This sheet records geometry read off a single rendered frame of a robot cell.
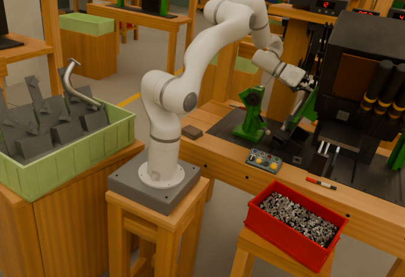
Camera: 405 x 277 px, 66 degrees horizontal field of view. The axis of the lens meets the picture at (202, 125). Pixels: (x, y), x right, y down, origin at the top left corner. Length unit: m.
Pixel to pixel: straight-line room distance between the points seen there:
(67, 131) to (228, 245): 1.32
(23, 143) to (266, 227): 1.07
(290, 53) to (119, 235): 1.29
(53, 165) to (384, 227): 1.34
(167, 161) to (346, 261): 1.68
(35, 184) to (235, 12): 1.01
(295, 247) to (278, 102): 0.99
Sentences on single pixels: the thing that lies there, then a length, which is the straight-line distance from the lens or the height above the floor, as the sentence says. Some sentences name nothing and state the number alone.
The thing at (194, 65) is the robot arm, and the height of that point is 1.38.
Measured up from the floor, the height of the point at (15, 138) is 0.92.
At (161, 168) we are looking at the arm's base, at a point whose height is 0.98.
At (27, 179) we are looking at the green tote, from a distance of 1.37.
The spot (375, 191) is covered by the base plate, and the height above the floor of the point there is 0.90.
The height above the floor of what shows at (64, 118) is 0.95.
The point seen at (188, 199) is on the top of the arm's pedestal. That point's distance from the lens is 1.30.
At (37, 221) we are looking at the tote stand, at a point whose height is 0.64.
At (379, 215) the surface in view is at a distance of 1.48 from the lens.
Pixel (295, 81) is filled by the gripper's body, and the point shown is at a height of 1.24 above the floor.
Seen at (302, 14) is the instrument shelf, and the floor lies 1.53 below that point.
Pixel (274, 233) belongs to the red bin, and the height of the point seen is 0.86.
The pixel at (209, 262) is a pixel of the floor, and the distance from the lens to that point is 2.20.
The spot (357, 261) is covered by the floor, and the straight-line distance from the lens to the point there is 2.59.
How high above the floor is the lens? 1.71
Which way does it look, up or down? 28 degrees down
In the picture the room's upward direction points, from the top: 8 degrees clockwise
